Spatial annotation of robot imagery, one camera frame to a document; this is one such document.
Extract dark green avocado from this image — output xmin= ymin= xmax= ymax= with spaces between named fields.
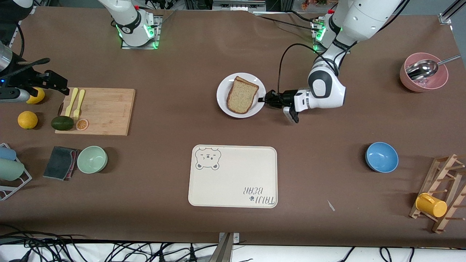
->
xmin=51 ymin=115 xmax=75 ymax=131

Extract blue bowl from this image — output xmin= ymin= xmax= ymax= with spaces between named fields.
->
xmin=365 ymin=142 xmax=399 ymax=174

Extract black cable on table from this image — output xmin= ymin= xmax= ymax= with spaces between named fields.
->
xmin=251 ymin=10 xmax=321 ymax=33

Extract white wire rack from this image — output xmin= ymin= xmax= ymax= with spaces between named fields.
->
xmin=0 ymin=142 xmax=33 ymax=202

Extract plain brown bread slice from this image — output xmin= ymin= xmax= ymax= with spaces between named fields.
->
xmin=226 ymin=75 xmax=260 ymax=115

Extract wooden cup rack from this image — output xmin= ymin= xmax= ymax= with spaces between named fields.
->
xmin=408 ymin=153 xmax=466 ymax=234

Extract light green bowl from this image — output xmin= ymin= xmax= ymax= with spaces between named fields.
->
xmin=76 ymin=146 xmax=108 ymax=174

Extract grey metal frame box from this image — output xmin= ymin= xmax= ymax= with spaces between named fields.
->
xmin=212 ymin=0 xmax=266 ymax=12

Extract pale green cup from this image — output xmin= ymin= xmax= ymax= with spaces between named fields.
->
xmin=0 ymin=158 xmax=25 ymax=182

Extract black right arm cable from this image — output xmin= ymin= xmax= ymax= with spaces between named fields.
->
xmin=0 ymin=23 xmax=51 ymax=79

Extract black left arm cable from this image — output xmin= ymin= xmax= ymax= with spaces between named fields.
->
xmin=277 ymin=43 xmax=337 ymax=96

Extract yellow lemon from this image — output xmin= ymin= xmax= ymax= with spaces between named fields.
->
xmin=17 ymin=111 xmax=39 ymax=130
xmin=26 ymin=87 xmax=46 ymax=105

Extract cream bear print tray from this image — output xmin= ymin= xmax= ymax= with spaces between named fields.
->
xmin=187 ymin=144 xmax=279 ymax=209

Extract dark grey folded cloth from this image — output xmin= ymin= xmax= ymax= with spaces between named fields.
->
xmin=43 ymin=146 xmax=79 ymax=181

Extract yellow cup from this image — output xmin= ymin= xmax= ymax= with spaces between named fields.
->
xmin=415 ymin=192 xmax=448 ymax=218

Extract black floor cable bundle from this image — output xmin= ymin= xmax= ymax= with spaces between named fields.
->
xmin=336 ymin=246 xmax=416 ymax=262
xmin=0 ymin=225 xmax=219 ymax=262

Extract pink bowl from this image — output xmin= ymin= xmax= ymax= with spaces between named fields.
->
xmin=399 ymin=52 xmax=449 ymax=93

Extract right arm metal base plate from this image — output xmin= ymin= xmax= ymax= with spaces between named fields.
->
xmin=121 ymin=15 xmax=161 ymax=50

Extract yellow plastic fork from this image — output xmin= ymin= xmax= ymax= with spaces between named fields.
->
xmin=73 ymin=89 xmax=86 ymax=121

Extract wooden cutting board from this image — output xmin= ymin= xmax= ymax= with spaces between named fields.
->
xmin=55 ymin=87 xmax=136 ymax=137

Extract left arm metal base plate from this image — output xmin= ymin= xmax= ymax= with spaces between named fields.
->
xmin=311 ymin=19 xmax=352 ymax=55

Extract metal scoop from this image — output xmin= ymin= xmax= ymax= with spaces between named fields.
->
xmin=405 ymin=54 xmax=462 ymax=81

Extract aluminium frame profile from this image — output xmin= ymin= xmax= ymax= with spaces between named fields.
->
xmin=438 ymin=0 xmax=466 ymax=25

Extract light blue cup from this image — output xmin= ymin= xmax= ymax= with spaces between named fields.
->
xmin=0 ymin=146 xmax=17 ymax=162

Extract metal table edge bracket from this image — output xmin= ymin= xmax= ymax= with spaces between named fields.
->
xmin=217 ymin=232 xmax=240 ymax=262

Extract yellow plastic knife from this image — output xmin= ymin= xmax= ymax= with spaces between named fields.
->
xmin=64 ymin=87 xmax=79 ymax=118

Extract white round plate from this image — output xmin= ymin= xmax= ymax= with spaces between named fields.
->
xmin=216 ymin=72 xmax=267 ymax=119

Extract colourful artificial flowers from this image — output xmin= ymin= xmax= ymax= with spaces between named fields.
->
xmin=301 ymin=0 xmax=329 ymax=10

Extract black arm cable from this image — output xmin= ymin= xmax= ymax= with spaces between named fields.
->
xmin=0 ymin=23 xmax=51 ymax=79
xmin=277 ymin=43 xmax=337 ymax=96

